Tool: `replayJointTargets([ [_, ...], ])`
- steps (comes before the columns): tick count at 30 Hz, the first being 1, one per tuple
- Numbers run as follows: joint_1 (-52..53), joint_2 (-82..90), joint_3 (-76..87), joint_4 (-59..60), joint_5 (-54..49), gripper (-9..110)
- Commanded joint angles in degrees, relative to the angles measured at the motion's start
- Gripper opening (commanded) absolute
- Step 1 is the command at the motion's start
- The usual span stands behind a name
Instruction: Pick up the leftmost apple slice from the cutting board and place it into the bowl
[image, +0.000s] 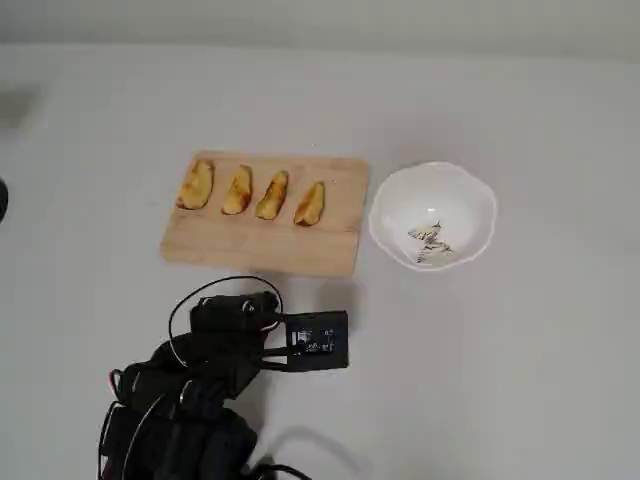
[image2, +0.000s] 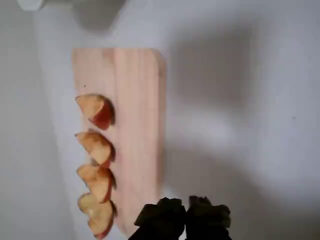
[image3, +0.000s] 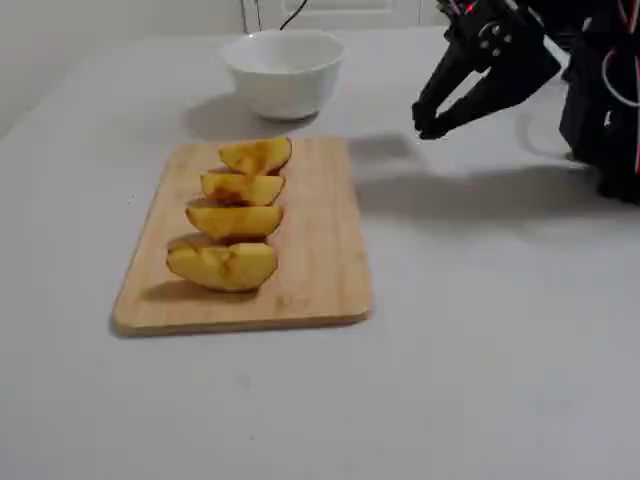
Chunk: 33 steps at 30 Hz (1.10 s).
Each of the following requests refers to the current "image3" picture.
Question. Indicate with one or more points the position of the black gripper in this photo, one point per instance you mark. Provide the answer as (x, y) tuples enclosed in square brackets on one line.
[(487, 55)]

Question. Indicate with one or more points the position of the apple slice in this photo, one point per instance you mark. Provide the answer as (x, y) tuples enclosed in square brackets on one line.
[(252, 156), (245, 190), (225, 267), (235, 220)]

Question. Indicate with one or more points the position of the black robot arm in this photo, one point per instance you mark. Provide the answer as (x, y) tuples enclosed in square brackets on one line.
[(590, 100)]

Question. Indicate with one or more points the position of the white ceramic bowl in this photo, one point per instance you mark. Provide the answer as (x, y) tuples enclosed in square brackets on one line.
[(285, 85)]

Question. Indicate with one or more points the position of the wooden cutting board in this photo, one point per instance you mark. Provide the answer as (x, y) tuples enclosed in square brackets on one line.
[(320, 240)]

